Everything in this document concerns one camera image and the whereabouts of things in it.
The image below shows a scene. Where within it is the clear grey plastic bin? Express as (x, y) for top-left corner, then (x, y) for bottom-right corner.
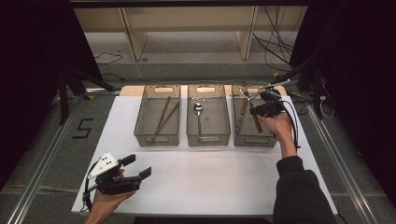
(186, 84), (232, 147)
(231, 84), (282, 148)
(133, 84), (182, 147)

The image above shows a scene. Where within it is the black metal stand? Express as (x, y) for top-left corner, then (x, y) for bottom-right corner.
(57, 66), (117, 126)
(268, 52), (325, 121)

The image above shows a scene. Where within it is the black curtain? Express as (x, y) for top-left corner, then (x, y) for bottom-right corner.
(0, 0), (105, 191)
(289, 0), (396, 207)

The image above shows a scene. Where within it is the metal floor rail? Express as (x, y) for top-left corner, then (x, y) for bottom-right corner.
(6, 95), (86, 224)
(305, 104), (379, 224)

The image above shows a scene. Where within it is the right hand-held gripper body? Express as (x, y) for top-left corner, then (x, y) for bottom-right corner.
(256, 78), (294, 119)

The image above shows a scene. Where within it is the light wooden shelf unit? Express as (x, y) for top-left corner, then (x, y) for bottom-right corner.
(74, 6), (308, 62)

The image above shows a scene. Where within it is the person's left hand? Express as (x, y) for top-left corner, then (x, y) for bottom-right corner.
(90, 189), (136, 217)

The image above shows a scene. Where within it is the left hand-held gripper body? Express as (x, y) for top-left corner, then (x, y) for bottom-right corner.
(87, 151), (142, 196)

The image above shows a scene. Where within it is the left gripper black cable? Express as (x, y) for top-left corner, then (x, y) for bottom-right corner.
(80, 161), (101, 213)

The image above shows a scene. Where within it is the thin black floor cable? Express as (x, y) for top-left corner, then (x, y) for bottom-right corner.
(93, 51), (124, 65)

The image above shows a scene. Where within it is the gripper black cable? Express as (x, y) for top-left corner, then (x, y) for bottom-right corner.
(278, 98), (302, 149)
(80, 161), (101, 213)

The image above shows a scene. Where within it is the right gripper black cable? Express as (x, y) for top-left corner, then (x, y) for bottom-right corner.
(278, 98), (302, 149)

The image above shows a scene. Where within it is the wooden-handled table knife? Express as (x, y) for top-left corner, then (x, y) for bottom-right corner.
(237, 98), (249, 133)

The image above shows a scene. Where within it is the white plug with cable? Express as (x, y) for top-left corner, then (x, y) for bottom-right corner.
(318, 94), (335, 120)

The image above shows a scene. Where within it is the person's right hand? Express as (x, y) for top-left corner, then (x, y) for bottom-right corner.
(259, 111), (294, 140)

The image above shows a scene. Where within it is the metal spoon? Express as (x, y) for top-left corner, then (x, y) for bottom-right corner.
(192, 102), (205, 136)

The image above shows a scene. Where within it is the black cable bundle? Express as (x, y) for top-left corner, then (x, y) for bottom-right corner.
(252, 6), (297, 74)

